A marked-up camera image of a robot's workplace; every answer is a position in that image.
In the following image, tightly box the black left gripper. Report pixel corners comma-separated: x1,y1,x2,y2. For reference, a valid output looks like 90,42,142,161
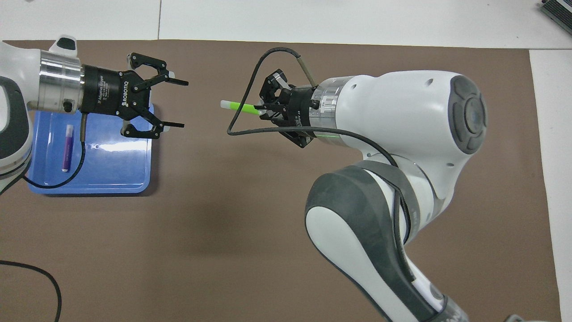
80,52,189,139

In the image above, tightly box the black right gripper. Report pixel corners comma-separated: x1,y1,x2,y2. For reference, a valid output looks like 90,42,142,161
259,69,321,149

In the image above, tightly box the green pen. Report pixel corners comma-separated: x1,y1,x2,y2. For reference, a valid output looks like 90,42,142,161
220,100,265,116

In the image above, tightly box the purple pen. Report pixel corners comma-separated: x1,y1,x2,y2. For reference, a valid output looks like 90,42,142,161
61,124,74,173

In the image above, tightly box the blue plastic tray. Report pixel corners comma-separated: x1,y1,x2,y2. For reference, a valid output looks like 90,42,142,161
28,98,155,195

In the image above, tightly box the brown table mat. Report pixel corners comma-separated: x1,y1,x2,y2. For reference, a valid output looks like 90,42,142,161
0,39,563,322

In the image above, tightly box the grey ribbed device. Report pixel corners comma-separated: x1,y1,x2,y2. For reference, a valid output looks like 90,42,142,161
538,0,572,24

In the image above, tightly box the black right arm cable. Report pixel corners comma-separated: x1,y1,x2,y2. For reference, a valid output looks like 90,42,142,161
227,47,412,245

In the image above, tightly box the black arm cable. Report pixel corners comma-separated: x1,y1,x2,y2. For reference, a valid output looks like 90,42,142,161
227,47,412,245
0,113,88,322

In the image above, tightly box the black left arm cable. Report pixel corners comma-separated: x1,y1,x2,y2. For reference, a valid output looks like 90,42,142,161
0,113,88,322

